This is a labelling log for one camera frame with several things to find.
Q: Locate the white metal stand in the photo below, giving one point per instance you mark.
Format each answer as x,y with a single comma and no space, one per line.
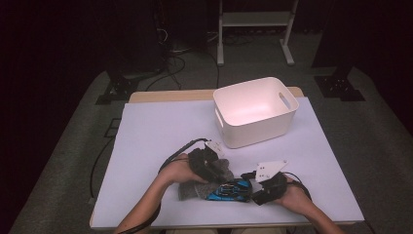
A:
256,19

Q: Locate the person's right hand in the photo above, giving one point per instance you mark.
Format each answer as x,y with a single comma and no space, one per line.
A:
297,196

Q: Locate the white plastic storage bin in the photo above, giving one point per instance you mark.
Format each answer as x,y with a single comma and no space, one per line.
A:
253,113

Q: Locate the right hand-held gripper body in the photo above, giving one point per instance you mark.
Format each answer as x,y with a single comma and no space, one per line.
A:
272,183

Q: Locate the wooden table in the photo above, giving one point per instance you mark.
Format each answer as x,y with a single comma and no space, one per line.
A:
168,96

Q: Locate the person's left hand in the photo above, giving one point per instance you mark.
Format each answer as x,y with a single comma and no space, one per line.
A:
177,170

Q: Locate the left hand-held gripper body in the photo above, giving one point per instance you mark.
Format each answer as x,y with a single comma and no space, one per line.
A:
204,164

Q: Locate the black stand base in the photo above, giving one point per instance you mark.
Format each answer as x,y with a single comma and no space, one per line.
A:
339,87
118,89

